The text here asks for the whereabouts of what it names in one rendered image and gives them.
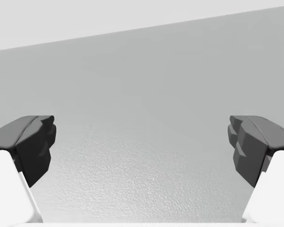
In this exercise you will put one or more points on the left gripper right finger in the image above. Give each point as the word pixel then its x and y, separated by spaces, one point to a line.
pixel 253 151

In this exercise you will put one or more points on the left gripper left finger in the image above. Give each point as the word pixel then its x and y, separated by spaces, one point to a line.
pixel 30 151

